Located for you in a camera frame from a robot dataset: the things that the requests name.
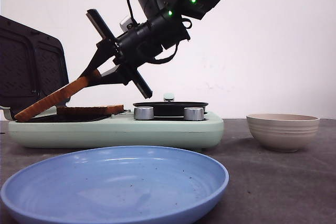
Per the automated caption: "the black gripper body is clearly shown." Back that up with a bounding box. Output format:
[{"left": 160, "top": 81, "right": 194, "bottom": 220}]
[{"left": 87, "top": 9, "right": 190, "bottom": 98}]

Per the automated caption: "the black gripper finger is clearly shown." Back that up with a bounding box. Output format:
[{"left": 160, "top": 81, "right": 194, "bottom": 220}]
[
  {"left": 78, "top": 65, "right": 129, "bottom": 90},
  {"left": 79, "top": 40, "right": 116, "bottom": 80}
]

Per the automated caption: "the toast bread slice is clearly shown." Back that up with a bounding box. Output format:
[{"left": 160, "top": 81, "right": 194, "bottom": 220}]
[
  {"left": 14, "top": 69, "right": 101, "bottom": 122},
  {"left": 57, "top": 104, "right": 124, "bottom": 115}
]

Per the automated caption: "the breakfast maker hinged lid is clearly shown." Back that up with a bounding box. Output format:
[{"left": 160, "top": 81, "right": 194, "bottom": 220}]
[{"left": 1, "top": 16, "right": 69, "bottom": 121}]

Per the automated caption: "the beige ribbed bowl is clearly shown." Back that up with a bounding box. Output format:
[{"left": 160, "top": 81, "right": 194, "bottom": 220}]
[{"left": 246, "top": 113, "right": 320, "bottom": 152}]

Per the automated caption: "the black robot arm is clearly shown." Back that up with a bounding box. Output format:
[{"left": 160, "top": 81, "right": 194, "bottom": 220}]
[{"left": 77, "top": 0, "right": 220, "bottom": 98}]

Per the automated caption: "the mint green breakfast maker base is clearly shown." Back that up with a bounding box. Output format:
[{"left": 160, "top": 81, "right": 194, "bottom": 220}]
[{"left": 8, "top": 112, "right": 224, "bottom": 150}]

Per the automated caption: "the left silver control knob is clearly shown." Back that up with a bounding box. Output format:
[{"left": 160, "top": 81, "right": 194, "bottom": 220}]
[{"left": 134, "top": 106, "right": 154, "bottom": 120}]

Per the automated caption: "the silver control knob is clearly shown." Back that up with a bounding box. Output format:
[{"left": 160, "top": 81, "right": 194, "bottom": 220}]
[
  {"left": 134, "top": 106, "right": 154, "bottom": 120},
  {"left": 184, "top": 107, "right": 204, "bottom": 121}
]

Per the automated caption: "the black round frying pan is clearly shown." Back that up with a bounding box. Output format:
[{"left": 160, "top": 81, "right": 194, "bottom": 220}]
[{"left": 133, "top": 101, "right": 208, "bottom": 116}]

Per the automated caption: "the right silver control knob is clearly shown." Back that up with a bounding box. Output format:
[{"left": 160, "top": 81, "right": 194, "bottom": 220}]
[{"left": 184, "top": 107, "right": 204, "bottom": 121}]

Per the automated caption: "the blue round plate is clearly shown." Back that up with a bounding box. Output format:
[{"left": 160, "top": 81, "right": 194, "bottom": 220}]
[{"left": 1, "top": 146, "right": 229, "bottom": 223}]

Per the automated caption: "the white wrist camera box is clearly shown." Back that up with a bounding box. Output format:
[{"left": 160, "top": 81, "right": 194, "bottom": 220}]
[{"left": 119, "top": 16, "right": 134, "bottom": 32}]

